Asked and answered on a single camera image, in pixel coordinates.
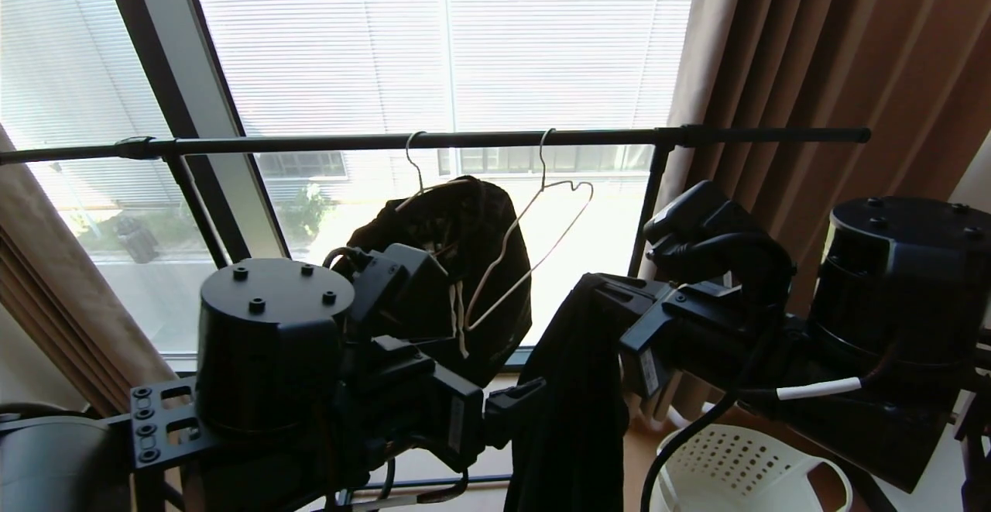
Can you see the black clothes rack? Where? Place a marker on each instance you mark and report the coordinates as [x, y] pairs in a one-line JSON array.
[[310, 142]]

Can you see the window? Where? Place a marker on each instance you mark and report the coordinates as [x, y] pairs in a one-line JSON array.
[[348, 47]]

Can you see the white laundry basket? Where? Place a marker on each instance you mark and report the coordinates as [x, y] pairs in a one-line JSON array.
[[743, 465]]

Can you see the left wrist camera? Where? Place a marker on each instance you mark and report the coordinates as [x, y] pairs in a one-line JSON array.
[[402, 287]]

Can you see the brown curtain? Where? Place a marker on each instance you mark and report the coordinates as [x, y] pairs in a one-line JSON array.
[[62, 295], [813, 55]]

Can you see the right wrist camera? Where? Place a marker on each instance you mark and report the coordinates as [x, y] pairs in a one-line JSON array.
[[689, 221]]

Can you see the pink clothes hanger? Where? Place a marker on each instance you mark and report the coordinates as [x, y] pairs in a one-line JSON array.
[[511, 241], [418, 175]]

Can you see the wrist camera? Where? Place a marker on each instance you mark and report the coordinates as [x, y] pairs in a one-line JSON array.
[[689, 221], [402, 287]]

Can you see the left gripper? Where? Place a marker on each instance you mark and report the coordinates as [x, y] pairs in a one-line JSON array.
[[418, 403]]

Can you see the black garment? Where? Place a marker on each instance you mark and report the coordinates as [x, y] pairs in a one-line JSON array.
[[480, 241], [573, 419]]

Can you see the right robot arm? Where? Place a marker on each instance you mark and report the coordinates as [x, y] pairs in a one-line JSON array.
[[898, 287]]

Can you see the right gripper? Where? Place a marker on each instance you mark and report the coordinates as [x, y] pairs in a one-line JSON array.
[[697, 341]]

